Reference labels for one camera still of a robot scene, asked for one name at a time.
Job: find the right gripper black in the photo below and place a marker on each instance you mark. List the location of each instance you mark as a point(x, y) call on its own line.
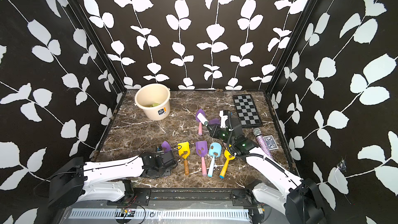
point(214, 134)

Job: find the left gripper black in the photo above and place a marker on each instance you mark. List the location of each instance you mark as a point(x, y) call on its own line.
point(168, 173)

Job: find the green white scrub brush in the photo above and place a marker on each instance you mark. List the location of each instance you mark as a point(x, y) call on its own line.
point(202, 119)

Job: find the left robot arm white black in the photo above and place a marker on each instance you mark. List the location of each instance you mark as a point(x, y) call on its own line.
point(88, 181)

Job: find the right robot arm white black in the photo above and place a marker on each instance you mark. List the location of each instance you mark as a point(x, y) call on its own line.
point(298, 199)

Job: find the light blue trowel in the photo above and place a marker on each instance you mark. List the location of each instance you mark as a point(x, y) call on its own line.
point(214, 152)

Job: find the purple pointed trowel front row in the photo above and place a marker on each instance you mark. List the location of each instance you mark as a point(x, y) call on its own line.
point(166, 146)

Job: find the purple square trowel front row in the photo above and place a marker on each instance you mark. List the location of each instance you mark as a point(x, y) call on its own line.
point(202, 150)

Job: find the cream plastic bucket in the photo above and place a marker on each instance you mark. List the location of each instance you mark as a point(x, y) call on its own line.
point(151, 93)

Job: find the black white checkerboard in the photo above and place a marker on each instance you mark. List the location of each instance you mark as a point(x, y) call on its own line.
point(247, 111)

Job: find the playing card deck box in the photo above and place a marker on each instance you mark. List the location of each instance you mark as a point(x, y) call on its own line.
point(270, 142)

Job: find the purple square trowel pink handle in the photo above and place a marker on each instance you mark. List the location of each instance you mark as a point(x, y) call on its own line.
point(214, 121)

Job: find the purple pointed trowel pink handle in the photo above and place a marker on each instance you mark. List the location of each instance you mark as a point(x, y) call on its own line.
point(200, 129)

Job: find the yellow square trowel wooden handle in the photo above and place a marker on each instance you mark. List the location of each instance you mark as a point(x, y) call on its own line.
point(184, 152)

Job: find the black front rail base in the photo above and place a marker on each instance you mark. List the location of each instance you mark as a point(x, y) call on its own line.
point(238, 196)

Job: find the white perforated cable tray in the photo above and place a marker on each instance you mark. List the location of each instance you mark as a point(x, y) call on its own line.
point(154, 214)

